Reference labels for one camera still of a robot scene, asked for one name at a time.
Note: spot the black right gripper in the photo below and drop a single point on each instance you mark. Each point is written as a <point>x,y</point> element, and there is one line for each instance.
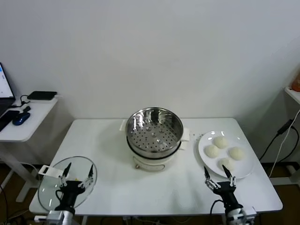
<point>227,192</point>

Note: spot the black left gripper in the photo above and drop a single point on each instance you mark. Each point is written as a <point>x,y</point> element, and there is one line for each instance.
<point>70,191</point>

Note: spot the white steamed baozi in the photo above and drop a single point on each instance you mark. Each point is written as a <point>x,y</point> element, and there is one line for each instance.
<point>236,153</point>
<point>221,142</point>
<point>228,162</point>
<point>212,151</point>

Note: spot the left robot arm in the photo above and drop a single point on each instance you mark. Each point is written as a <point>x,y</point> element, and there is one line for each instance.
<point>63,216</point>

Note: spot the stainless steel steamer basket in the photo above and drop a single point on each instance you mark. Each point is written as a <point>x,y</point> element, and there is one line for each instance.
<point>145,153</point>

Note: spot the white round plate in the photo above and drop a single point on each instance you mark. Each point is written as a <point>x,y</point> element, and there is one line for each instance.
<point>243,168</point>

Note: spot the round glass pot lid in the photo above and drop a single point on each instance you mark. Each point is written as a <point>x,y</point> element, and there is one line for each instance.
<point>47,192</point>

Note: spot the white side desk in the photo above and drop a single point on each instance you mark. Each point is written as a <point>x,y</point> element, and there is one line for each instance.
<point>28,129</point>

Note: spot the white electric cooker pot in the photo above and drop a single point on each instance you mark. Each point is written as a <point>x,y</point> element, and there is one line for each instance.
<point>150,165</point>

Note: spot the blue computer mouse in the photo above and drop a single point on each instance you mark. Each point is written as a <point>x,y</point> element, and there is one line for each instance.
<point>21,118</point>

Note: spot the small black dongle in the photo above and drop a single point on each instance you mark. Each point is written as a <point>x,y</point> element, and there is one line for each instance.
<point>26,109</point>

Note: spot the flat black box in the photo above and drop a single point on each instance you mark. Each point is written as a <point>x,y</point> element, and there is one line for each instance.
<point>42,95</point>

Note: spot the black smartphone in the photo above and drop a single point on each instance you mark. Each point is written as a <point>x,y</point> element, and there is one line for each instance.
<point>7,117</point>

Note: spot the white shelf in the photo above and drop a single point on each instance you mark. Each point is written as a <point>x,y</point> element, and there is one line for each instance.
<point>293,95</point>

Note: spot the black laptop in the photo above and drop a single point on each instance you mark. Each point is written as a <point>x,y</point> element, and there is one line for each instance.
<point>4,89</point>

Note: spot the orange object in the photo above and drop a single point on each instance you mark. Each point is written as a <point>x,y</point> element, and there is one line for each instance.
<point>296,84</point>

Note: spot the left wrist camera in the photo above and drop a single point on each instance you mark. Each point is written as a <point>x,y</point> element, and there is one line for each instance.
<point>41,219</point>

